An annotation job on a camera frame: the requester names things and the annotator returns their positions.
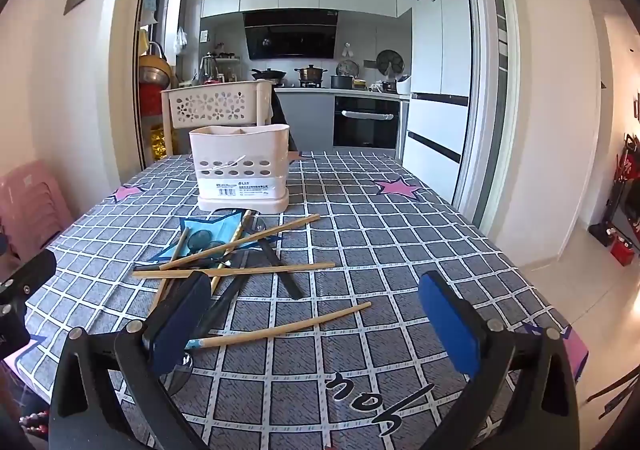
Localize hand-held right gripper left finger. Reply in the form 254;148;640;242
47;271;213;450

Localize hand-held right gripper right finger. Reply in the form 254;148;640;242
419;271;583;450

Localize white perforated utensil holder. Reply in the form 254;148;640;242
188;125;291;215

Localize person's left forearm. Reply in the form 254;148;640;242
0;360;51;450

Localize grey checkered star tablecloth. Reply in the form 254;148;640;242
20;150;591;450

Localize gold foil packages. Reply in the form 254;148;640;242
150;123;176;161

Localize red box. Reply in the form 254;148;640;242
610;237;637;266

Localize red plastic basket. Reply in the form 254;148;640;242
140;83;168;118

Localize black built-in oven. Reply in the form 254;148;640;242
332;96;402;150

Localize white perforated basket cart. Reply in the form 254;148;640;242
160;80;273;168

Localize black hanging bag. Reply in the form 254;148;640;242
270;89;301;163

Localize orange and metal basins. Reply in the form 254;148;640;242
139;54;173;84

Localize grey lower kitchen cabinet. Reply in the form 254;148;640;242
272;88;335;153

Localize white refrigerator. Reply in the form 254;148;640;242
402;0;473;203

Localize round dark divided tray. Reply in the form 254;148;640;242
376;49;405;76

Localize black range hood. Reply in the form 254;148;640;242
243;9;340;60

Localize brown bead bracelet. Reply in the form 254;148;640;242
20;409;51;431

